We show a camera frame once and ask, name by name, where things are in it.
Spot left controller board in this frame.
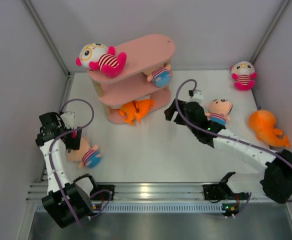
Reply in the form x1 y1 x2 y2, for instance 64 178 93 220
92 203 103 212

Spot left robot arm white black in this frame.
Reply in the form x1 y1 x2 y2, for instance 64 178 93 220
35 111 99 228

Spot aluminium rail front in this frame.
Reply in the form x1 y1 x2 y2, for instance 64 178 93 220
25 181 292 201

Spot orange fish plush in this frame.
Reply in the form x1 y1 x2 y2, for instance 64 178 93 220
133 98 155 123
248 109 291 148
118 101 141 125

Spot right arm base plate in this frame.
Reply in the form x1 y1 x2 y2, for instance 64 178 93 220
203 183 249 201

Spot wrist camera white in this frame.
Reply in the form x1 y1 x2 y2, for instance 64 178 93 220
60 111 75 130
188 89 204 105

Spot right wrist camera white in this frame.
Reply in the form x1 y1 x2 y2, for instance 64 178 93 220
188 89 204 105

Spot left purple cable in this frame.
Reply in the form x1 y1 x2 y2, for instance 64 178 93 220
49 99 114 228

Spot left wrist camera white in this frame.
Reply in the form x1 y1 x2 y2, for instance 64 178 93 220
60 111 75 130

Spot purple cable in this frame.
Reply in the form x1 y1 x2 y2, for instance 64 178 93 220
49 99 114 228
174 79 292 218

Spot white pink plush with glasses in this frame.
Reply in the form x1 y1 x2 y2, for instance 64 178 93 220
75 42 127 78
230 61 258 91

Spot boy plush blue pants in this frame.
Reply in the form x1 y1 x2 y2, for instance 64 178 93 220
67 137 102 169
143 64 172 88
205 99 233 126

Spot controller board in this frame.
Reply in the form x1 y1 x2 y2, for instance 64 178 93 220
222 203 240 219
92 203 103 212

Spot right controller board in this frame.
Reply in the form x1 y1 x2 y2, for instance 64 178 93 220
222 203 240 219

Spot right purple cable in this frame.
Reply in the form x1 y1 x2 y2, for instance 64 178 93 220
174 79 292 218

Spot pink three-tier wooden shelf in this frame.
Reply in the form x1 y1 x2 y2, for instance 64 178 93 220
87 34 176 124

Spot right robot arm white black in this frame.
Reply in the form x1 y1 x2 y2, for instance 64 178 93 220
164 99 292 204

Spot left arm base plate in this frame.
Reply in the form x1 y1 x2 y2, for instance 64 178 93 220
90 184 115 201

